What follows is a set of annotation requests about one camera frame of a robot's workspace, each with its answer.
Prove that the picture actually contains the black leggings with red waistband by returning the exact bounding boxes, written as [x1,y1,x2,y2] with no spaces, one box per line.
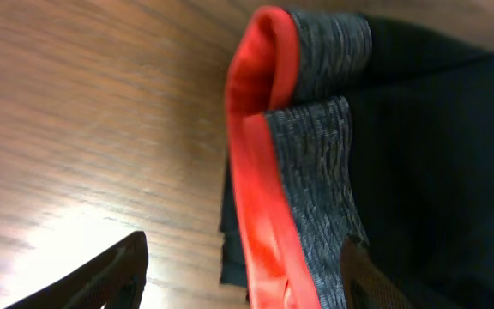
[221,6,494,308]

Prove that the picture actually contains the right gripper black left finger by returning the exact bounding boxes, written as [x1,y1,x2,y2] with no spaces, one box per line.
[9,231,148,309]

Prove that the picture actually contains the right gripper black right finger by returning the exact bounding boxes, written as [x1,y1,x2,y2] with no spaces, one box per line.
[340,235,413,309]

